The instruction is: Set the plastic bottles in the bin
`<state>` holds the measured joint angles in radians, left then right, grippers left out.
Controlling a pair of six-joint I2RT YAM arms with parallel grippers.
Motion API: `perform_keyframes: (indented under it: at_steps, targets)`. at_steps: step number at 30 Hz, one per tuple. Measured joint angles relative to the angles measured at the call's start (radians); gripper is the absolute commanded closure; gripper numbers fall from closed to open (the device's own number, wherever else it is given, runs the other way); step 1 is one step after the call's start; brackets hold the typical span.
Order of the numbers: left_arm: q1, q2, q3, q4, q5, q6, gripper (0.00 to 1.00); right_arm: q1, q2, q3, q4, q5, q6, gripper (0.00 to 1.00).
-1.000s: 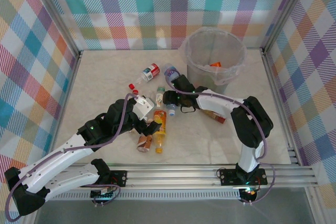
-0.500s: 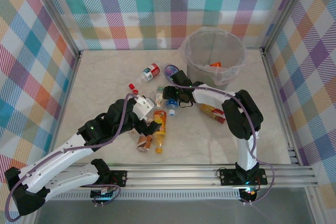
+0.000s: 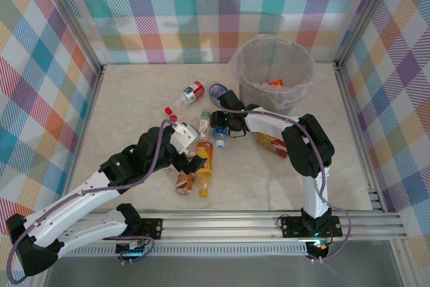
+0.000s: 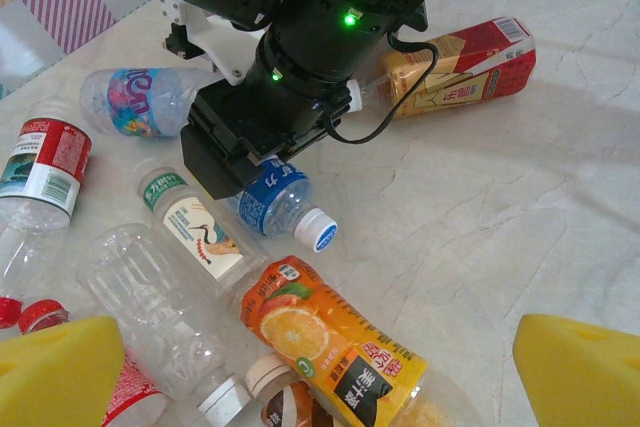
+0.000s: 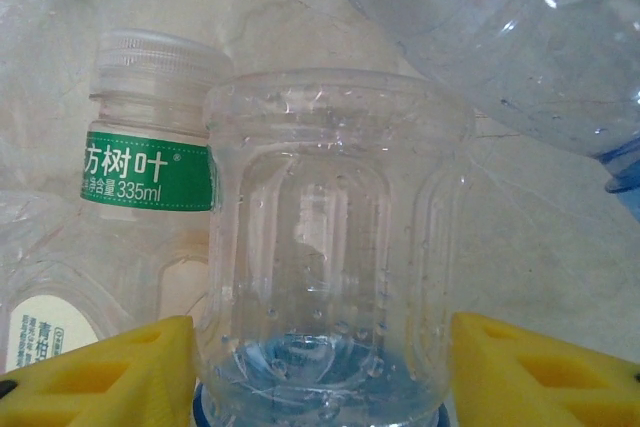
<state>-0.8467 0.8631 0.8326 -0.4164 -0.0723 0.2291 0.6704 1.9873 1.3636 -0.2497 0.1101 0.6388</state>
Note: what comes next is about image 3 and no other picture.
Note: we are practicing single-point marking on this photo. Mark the orange juice bottle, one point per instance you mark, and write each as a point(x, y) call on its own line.
point(205, 152)

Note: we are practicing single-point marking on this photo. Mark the red label bottle red cap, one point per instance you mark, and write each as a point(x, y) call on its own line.
point(193, 91)

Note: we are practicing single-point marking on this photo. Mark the aluminium frame post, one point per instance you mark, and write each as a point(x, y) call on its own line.
point(365, 14)
point(74, 21)

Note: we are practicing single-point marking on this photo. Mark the controller board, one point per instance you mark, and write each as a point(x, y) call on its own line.
point(319, 246)
point(131, 248)

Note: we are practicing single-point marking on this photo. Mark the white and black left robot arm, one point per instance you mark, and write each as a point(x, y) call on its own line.
point(77, 199)

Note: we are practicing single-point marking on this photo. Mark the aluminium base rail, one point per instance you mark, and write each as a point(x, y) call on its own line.
point(218, 224)

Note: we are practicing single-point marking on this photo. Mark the grey trash bin with liner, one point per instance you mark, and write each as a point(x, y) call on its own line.
point(292, 97)

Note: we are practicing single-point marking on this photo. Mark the blue white label bottle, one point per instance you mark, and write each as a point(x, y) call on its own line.
point(220, 144)

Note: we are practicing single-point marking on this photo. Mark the blue label bottle blue cap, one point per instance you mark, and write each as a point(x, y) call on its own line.
point(218, 91)

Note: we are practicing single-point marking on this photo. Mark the clear bottle red cap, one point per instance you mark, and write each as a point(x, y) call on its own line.
point(173, 117)

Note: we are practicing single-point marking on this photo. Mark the white green label bottle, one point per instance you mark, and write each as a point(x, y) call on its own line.
point(205, 125)

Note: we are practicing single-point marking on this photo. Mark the orange red juice carton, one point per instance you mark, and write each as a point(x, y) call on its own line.
point(272, 144)

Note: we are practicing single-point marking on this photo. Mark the left controller board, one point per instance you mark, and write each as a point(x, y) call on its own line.
point(131, 248)

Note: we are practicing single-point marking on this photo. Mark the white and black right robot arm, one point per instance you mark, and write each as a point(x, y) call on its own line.
point(315, 196)

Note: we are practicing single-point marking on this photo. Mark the colourful plaid backdrop cloth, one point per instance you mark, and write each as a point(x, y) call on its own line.
point(168, 14)
point(27, 99)
point(403, 99)

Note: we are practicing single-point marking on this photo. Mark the aluminium side rail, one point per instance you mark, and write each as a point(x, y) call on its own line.
point(373, 186)
point(85, 132)

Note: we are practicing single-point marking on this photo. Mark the right controller board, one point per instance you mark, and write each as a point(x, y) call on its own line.
point(319, 246)

